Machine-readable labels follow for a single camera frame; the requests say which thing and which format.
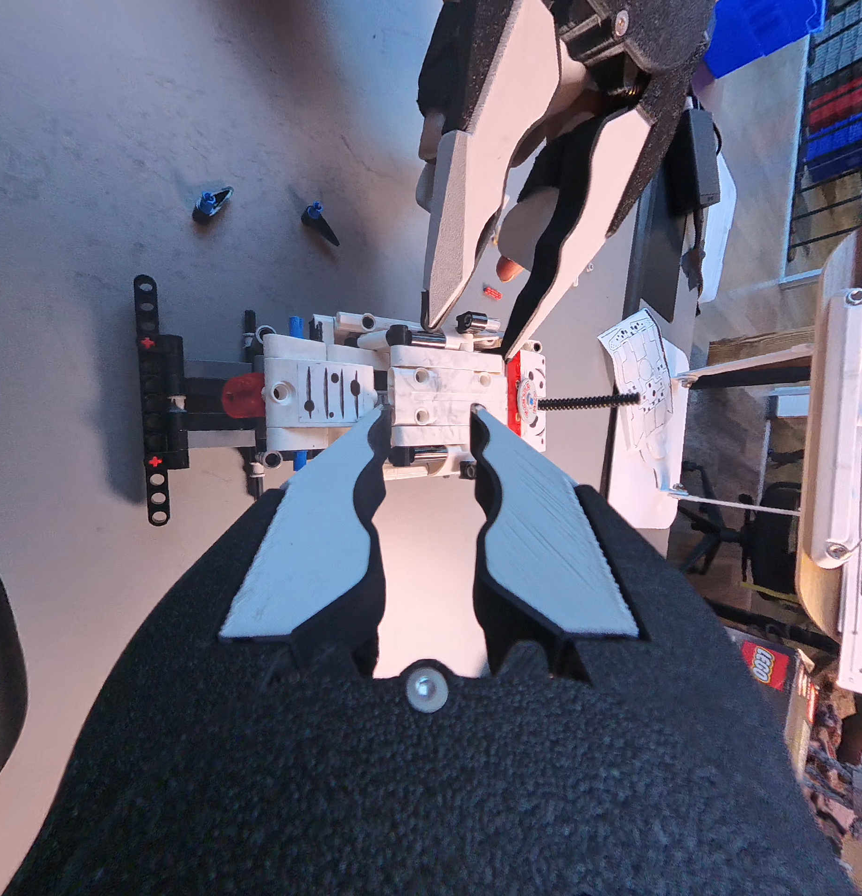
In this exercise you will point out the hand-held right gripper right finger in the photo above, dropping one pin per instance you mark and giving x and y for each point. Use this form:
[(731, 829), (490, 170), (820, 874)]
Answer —
[(557, 560)]

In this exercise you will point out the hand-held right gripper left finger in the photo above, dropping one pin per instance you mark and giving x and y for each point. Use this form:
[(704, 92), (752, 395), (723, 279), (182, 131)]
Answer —
[(305, 560)]

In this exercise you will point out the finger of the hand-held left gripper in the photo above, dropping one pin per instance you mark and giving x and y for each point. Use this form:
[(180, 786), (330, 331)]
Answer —
[(613, 175), (473, 182)]

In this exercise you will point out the black lego tooth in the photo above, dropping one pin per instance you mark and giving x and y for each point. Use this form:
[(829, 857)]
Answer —
[(326, 227), (221, 201)]

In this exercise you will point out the white lego truck model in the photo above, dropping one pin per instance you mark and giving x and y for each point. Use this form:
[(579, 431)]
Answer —
[(431, 392)]

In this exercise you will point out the lego set box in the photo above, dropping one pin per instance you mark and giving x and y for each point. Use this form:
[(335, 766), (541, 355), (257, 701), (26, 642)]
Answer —
[(763, 661)]

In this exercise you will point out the person's left hand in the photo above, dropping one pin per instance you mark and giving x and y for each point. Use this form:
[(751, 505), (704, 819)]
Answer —
[(511, 269)]

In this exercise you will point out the blue plastic bin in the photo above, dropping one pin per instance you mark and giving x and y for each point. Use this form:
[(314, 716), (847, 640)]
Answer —
[(760, 28)]

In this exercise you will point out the white sticker sheet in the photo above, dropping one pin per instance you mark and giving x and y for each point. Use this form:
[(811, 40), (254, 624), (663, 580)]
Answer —
[(641, 371)]

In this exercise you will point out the white booklet stand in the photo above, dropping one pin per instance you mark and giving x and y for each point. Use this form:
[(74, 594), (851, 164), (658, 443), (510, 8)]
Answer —
[(844, 420)]

